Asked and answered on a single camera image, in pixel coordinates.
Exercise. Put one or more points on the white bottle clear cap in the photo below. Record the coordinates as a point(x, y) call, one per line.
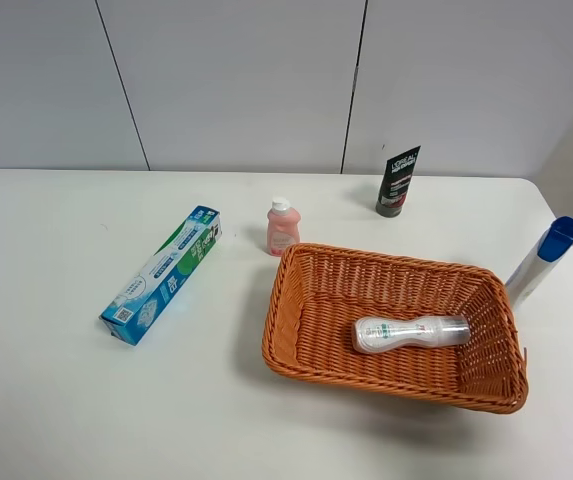
point(374, 335)

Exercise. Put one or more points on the orange wicker basket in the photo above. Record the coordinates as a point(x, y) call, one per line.
point(320, 291)

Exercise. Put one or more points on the blue toothpaste box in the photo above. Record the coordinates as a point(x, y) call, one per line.
point(141, 301)

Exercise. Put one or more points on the pink bottle white cap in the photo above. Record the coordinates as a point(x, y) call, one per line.
point(283, 226)

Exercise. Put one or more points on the black L'Oreal tube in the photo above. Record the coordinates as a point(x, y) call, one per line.
point(395, 183)

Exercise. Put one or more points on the white tube blue cap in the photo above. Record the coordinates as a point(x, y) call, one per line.
point(541, 259)

